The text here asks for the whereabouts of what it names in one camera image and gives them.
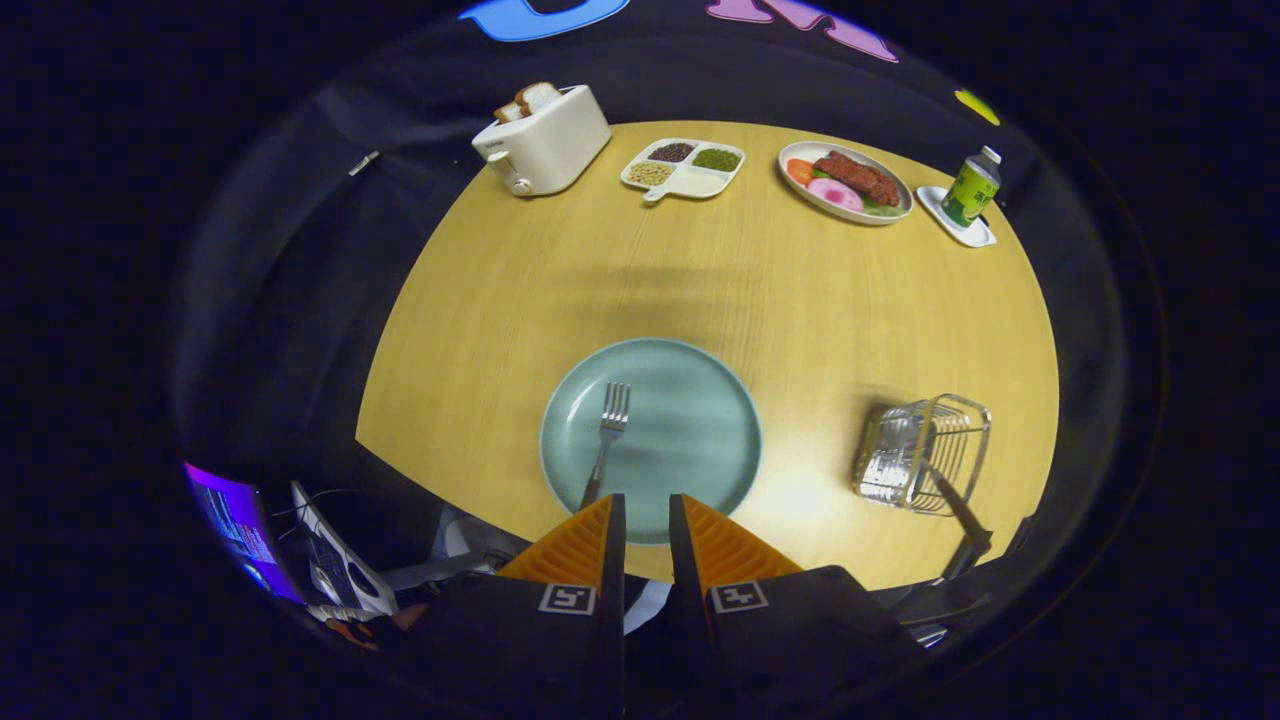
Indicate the silver metal fork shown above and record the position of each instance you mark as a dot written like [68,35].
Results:
[612,410]

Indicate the white oval food plate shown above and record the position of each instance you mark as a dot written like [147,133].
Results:
[800,195]

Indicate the white square coaster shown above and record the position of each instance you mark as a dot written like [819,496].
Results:
[935,205]

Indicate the green bean heap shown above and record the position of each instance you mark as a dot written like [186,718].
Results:
[716,159]

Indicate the pale teal round plate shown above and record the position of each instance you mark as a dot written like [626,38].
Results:
[690,430]

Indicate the orange carrot slice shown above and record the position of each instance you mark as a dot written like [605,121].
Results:
[800,171]

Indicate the silver cloth clip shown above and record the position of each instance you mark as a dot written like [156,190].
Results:
[364,163]

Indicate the green label drink bottle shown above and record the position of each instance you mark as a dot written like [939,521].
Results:
[970,188]

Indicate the cream white toaster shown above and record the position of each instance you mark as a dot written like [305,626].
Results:
[550,140]

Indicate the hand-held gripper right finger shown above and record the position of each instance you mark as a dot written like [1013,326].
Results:
[685,590]

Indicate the yellow bean heap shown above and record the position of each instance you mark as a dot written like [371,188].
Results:
[650,173]

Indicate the toast bread slice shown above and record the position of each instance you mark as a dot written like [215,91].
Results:
[540,96]
[507,111]

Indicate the glowing purple computer screen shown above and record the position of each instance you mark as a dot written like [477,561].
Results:
[240,525]

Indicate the pink ham slice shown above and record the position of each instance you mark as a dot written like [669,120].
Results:
[835,194]

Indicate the white keyboard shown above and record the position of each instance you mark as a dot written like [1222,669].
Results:
[340,565]

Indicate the dark bean heap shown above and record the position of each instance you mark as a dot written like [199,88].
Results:
[671,152]

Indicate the white compartment tray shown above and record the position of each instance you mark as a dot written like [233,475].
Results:
[700,183]

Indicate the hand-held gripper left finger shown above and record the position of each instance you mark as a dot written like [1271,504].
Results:
[615,600]

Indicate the brown meat piece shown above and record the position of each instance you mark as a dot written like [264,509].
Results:
[860,178]

